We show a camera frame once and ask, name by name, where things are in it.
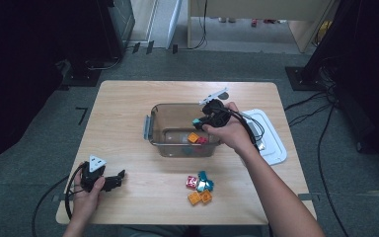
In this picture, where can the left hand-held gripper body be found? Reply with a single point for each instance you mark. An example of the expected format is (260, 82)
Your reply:
(96, 163)

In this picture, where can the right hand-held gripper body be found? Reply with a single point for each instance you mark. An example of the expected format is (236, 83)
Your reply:
(218, 113)

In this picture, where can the light teal toy brick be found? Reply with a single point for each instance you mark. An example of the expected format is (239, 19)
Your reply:
(196, 122)

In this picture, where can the orange white-printed toy brick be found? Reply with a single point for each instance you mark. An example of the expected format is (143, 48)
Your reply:
(193, 137)

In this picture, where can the brown transparent storage box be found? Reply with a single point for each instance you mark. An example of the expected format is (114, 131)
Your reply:
(159, 131)

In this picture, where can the red white-patterned toy brick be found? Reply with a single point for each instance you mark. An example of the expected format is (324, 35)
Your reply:
(192, 182)

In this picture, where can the white-topped teal toy brick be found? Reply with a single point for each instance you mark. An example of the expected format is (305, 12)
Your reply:
(200, 186)

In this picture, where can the white storage box lid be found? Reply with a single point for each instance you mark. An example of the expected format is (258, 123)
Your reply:
(273, 144)

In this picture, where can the person's right hand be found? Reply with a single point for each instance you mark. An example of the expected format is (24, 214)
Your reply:
(233, 135)

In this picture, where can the person's left hand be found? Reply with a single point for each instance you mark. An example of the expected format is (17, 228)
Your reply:
(85, 204)

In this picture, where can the black round table grommet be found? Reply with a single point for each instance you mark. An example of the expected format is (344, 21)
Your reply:
(225, 96)

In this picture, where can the grey tape piece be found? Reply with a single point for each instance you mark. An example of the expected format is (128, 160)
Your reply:
(56, 197)
(307, 197)

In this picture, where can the black stand base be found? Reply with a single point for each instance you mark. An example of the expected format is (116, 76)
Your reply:
(80, 78)

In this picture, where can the black metal stand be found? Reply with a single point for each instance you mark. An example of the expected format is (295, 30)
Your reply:
(301, 79)

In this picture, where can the small red object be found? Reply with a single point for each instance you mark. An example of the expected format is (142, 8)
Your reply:
(254, 22)

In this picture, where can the white panel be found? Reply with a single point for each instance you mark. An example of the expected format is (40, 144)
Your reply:
(174, 23)

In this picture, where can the light wooden desk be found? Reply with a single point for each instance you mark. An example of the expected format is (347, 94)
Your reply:
(260, 8)

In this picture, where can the dark curtain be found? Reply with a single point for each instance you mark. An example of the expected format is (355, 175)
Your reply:
(13, 65)
(375, 65)

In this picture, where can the dark glass cabinet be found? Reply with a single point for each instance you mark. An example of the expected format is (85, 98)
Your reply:
(123, 19)

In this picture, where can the yellow object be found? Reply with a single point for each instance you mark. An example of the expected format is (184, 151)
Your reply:
(324, 29)

